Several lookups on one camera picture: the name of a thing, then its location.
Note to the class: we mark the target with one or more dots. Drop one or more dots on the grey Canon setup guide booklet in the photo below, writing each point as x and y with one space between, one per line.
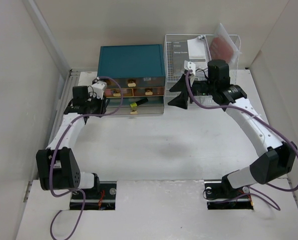
194 50

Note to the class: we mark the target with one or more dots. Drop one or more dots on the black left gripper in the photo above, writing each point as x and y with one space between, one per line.
101 109

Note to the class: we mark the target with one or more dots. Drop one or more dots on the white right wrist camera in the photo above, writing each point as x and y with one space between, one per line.
191 67

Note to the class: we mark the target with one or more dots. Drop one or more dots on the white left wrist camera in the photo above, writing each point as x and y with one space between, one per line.
98 89

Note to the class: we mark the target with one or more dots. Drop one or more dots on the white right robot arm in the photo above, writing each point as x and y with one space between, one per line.
276 154

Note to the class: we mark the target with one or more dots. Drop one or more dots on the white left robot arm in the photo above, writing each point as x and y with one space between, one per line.
59 156

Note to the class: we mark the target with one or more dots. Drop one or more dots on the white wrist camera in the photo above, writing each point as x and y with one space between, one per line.
98 89
191 67

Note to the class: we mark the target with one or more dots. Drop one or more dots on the pink yellow highlighter marker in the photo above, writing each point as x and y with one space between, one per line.
136 104

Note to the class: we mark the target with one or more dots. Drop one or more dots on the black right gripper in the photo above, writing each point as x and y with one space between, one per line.
181 100

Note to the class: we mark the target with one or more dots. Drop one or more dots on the teal drawer organizer box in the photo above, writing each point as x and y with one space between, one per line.
133 72

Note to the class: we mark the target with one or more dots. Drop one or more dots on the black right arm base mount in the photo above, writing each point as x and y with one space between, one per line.
219 199

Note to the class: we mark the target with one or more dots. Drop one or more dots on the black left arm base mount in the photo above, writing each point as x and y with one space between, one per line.
103 199

